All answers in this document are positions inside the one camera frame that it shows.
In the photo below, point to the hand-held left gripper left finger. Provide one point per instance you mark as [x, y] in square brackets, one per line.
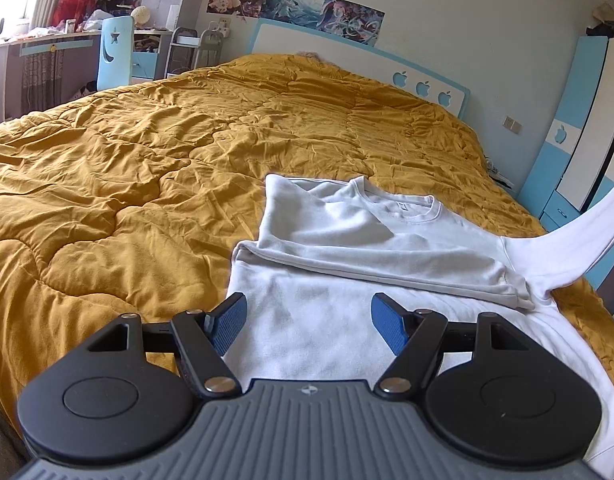
[229, 322]

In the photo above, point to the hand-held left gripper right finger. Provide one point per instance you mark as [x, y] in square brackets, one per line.
[387, 322]

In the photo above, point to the white printed sweatshirt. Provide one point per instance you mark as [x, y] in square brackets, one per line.
[337, 240]

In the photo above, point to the mustard yellow quilt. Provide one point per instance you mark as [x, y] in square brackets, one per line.
[137, 170]

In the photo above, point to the blue and white wardrobe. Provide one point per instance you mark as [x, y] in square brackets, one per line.
[582, 125]

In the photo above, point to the white and blue headboard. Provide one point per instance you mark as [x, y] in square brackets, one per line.
[327, 42]

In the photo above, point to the light blue star chair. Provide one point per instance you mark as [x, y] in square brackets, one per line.
[116, 55]

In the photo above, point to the cream round ball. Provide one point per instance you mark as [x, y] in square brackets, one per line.
[141, 15]

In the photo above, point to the grey and blue desk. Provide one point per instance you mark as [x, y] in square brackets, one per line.
[42, 55]

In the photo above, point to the red bag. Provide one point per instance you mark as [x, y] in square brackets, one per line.
[72, 7]

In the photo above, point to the dark items on wardrobe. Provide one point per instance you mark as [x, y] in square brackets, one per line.
[607, 22]

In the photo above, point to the wall switch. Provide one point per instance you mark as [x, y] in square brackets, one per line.
[512, 124]

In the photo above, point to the white wall outlet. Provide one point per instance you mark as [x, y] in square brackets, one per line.
[225, 23]

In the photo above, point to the wall poster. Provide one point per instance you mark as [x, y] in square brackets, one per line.
[292, 2]

